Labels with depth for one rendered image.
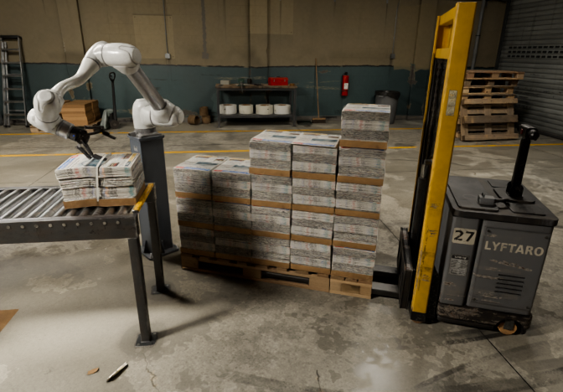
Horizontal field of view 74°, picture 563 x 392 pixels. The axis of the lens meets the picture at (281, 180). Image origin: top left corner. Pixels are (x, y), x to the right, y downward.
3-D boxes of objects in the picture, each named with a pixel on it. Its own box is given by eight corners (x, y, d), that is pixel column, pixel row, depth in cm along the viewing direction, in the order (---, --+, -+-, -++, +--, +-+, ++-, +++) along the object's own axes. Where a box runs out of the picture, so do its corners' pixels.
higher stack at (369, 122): (334, 265, 303) (345, 102, 261) (373, 270, 296) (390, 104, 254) (328, 292, 267) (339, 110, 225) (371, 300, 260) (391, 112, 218)
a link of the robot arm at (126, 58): (163, 113, 293) (189, 114, 288) (157, 130, 286) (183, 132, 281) (105, 36, 225) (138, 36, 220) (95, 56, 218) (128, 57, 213)
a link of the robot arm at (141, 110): (142, 125, 297) (139, 96, 290) (162, 126, 293) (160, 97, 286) (129, 128, 282) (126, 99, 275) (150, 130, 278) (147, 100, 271)
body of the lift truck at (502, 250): (422, 267, 301) (436, 172, 275) (498, 277, 288) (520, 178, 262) (432, 324, 237) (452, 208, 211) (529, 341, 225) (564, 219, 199)
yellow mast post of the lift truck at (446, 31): (405, 252, 304) (437, 16, 247) (416, 254, 302) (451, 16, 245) (405, 258, 295) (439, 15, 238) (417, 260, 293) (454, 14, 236)
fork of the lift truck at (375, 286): (259, 268, 291) (259, 263, 289) (400, 290, 266) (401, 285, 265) (255, 275, 281) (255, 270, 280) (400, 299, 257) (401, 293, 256)
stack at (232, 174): (202, 245, 330) (197, 153, 303) (335, 265, 303) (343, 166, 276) (180, 269, 294) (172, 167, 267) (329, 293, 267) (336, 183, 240)
